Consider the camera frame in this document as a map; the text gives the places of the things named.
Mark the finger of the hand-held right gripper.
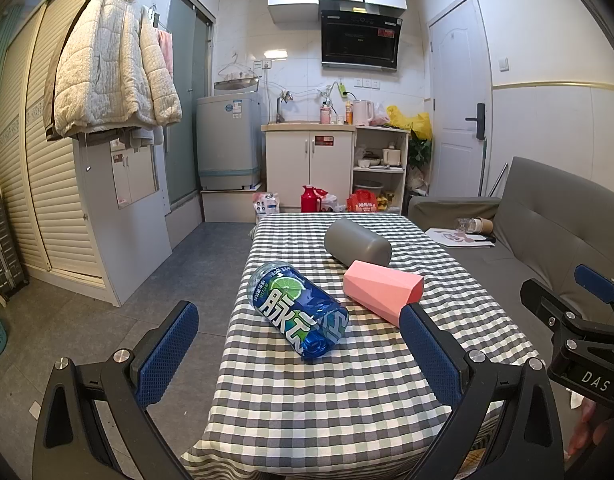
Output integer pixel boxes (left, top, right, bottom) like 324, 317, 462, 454
574, 265, 614, 331
520, 279, 585, 341

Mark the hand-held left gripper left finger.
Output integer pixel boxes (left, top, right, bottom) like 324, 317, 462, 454
32, 300, 200, 480

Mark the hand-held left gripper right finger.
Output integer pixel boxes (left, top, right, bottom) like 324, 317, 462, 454
399, 302, 568, 480

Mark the pink faceted cup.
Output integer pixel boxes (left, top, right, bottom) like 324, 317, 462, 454
343, 260, 424, 328

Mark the grey cup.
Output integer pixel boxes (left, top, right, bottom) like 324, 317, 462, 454
323, 217, 392, 268

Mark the person's right hand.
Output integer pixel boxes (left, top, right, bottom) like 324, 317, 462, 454
567, 400, 596, 458

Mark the grey sofa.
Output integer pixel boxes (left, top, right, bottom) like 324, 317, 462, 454
407, 156, 614, 411

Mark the checked tablecloth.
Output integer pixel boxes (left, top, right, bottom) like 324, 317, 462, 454
179, 211, 540, 480

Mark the printed paper sheet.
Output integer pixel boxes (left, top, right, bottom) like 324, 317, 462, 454
424, 227, 495, 249

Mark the blue plastic drink bottle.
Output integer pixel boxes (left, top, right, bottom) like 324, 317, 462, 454
247, 261, 350, 362

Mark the white washing machine platform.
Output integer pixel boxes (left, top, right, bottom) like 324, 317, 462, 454
201, 187, 263, 223

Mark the red plastic bag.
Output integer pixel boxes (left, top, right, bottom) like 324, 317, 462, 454
347, 190, 380, 213

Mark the white printed package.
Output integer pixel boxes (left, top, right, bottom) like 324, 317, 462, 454
252, 192, 280, 224

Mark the white open shelf unit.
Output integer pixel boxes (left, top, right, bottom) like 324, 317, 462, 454
352, 126, 410, 216

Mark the green plant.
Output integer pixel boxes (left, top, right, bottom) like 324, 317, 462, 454
408, 135, 433, 167

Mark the dark ribbed suitcase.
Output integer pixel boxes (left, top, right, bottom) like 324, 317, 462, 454
0, 195, 30, 303

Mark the yellow plastic bag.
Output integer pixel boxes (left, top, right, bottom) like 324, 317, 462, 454
387, 105, 433, 141

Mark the white sink cabinet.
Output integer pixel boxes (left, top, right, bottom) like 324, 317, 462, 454
262, 124, 355, 212

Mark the grey washing machine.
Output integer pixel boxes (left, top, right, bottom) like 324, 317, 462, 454
196, 92, 263, 191

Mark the white door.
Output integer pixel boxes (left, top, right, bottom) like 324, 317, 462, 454
427, 0, 493, 198

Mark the louvred wardrobe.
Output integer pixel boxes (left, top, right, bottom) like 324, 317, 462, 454
0, 0, 112, 283

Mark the frosted glass door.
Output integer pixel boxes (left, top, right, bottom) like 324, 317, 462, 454
164, 0, 215, 211

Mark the white electric kettle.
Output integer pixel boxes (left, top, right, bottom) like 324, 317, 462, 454
353, 99, 375, 127

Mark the wash basin with cloths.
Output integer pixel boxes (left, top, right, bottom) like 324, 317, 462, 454
213, 76, 260, 94

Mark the metal faucet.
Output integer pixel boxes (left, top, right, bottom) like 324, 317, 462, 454
276, 90, 294, 124

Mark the white quilted jacket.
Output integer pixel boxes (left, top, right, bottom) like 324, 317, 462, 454
53, 0, 183, 138

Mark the pink towel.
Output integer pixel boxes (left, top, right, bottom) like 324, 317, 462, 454
157, 30, 174, 76

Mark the black range hood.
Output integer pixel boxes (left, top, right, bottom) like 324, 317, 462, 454
318, 0, 405, 71

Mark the black door lock handle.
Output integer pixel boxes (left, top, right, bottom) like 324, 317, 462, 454
466, 103, 486, 138

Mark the wire clothes hanger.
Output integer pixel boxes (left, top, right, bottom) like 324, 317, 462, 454
218, 52, 258, 79

